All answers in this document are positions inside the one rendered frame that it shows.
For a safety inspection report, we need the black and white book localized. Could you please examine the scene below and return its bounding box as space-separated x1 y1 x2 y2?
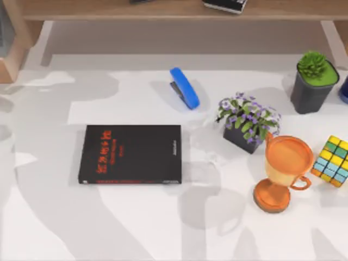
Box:
202 0 248 14

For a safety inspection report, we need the orange trophy cup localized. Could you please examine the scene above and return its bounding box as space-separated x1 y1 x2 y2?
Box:
253 131 314 214

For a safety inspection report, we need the dark blue round object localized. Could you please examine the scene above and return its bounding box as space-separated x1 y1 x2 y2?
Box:
338 77 348 104

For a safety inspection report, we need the green plant in grey pot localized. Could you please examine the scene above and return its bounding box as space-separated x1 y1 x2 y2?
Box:
290 51 340 115

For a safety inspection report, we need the purple flower plant pot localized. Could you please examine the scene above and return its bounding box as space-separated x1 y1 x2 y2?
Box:
216 92 282 155

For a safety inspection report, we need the wooden shelf unit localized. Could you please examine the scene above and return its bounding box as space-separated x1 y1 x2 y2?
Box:
0 0 348 84

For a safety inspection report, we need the blue stapler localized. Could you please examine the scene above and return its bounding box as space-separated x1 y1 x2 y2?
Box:
169 67 201 110

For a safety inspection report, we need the colourful puzzle cube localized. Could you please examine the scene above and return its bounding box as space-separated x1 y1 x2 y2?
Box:
310 135 348 188

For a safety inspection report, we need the black book with red lettering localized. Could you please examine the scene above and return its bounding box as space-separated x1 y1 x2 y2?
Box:
78 124 182 185

